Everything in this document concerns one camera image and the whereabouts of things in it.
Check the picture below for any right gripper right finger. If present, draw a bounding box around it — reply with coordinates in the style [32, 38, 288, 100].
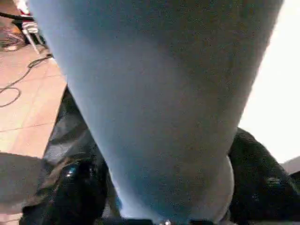
[225, 127, 300, 225]

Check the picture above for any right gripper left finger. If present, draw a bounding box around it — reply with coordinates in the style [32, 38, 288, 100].
[22, 156, 111, 225]

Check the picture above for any white plastic table leg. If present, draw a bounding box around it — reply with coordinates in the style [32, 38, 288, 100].
[28, 0, 285, 225]

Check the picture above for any black plastic mat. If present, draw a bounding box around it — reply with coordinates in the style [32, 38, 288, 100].
[21, 85, 118, 216]

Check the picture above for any white plastic stool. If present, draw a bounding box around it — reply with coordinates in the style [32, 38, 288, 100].
[21, 20, 45, 56]

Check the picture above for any grey floor cable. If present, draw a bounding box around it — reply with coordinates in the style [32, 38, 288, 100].
[0, 53, 54, 108]

